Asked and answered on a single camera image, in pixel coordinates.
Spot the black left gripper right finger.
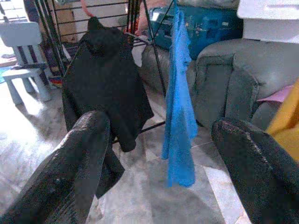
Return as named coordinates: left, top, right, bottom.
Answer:
left=211, top=118, right=299, bottom=224

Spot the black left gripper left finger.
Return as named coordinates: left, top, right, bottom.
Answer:
left=0, top=111, right=112, bottom=224

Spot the yellow shirt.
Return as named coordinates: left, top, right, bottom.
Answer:
left=266, top=78, right=299, bottom=164

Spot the pink plastic hanger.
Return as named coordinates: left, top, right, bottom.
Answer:
left=80, top=0, right=97, bottom=20

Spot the pink foam mat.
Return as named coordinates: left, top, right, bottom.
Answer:
left=256, top=85, right=295, bottom=104

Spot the blue garment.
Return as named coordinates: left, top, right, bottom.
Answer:
left=161, top=2, right=199, bottom=189

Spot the black garment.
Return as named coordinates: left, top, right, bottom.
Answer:
left=62, top=16, right=155, bottom=199

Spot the grey leather sofa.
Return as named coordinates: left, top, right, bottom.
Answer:
left=137, top=38, right=299, bottom=132

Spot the blue floor mat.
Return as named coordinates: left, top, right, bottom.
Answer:
left=0, top=66, right=14, bottom=83

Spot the light blue child chair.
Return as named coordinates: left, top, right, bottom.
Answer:
left=0, top=21, right=52, bottom=106

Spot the white plastic drawer box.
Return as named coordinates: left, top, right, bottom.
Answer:
left=237, top=0, right=299, bottom=45

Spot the blue hard suitcase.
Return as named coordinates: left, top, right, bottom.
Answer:
left=147, top=4, right=244, bottom=60

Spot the black metal drying rack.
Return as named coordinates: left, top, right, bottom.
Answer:
left=30, top=0, right=178, bottom=134

